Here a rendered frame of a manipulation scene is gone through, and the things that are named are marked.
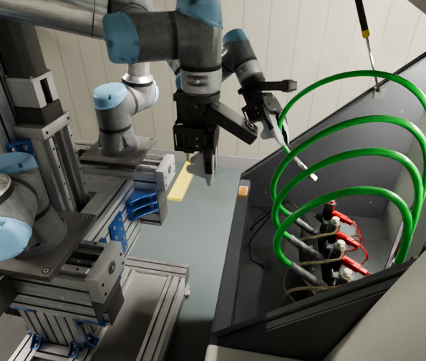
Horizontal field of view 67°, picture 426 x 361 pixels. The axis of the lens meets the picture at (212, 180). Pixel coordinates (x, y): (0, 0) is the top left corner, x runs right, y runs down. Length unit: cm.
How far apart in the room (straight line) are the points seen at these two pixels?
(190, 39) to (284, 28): 214
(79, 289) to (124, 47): 60
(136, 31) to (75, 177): 70
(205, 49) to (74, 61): 274
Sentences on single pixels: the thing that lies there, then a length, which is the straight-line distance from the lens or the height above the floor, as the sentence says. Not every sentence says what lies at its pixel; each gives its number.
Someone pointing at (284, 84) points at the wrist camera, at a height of 136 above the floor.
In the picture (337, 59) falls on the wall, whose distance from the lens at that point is 275.
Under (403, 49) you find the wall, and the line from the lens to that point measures 283.
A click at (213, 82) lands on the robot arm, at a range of 59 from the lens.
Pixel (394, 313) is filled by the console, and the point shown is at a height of 121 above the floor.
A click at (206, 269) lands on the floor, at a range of 213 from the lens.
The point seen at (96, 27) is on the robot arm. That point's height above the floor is 152.
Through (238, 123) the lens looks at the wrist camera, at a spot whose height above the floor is 136.
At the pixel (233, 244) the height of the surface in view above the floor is 95.
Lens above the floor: 161
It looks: 34 degrees down
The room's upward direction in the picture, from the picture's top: straight up
